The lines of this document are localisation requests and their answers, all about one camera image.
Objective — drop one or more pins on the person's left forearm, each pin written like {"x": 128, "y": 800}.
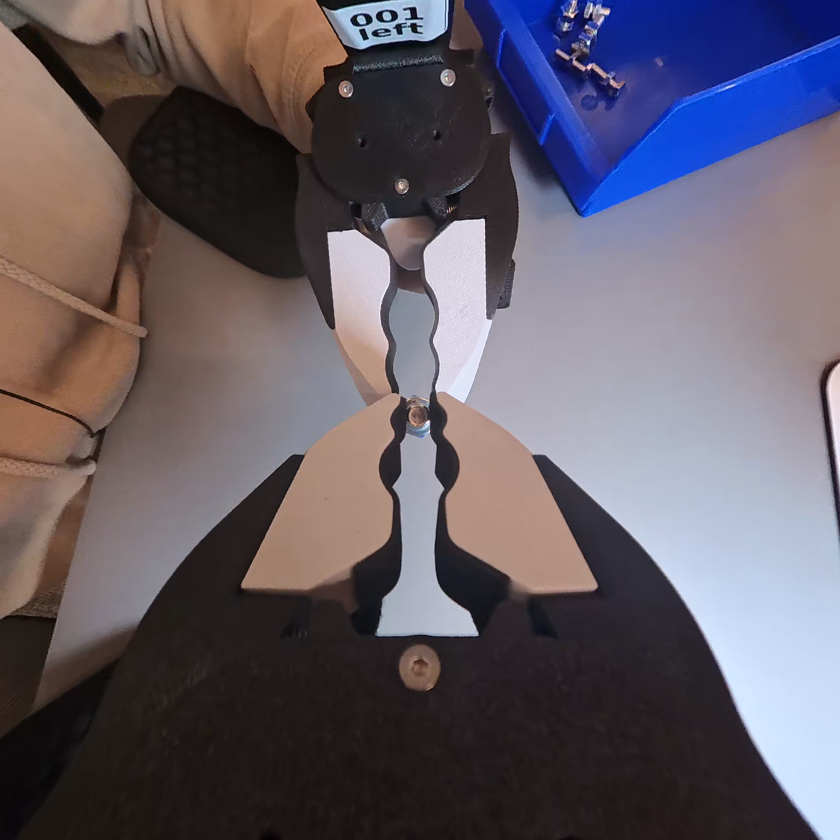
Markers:
{"x": 236, "y": 53}

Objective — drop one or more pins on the blue plastic bin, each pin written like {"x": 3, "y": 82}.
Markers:
{"x": 735, "y": 79}

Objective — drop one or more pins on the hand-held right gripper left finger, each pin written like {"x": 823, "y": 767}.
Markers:
{"x": 322, "y": 519}

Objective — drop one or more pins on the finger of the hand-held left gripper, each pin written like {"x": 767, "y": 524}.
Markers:
{"x": 355, "y": 302}
{"x": 462, "y": 302}

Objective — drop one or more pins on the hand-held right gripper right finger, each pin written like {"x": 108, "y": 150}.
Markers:
{"x": 519, "y": 519}

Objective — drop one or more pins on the person's torso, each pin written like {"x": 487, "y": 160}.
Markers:
{"x": 53, "y": 263}

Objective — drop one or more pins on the black wrist rest pad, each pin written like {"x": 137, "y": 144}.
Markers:
{"x": 197, "y": 184}

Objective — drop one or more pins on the white document stand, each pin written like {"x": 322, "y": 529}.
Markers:
{"x": 832, "y": 433}

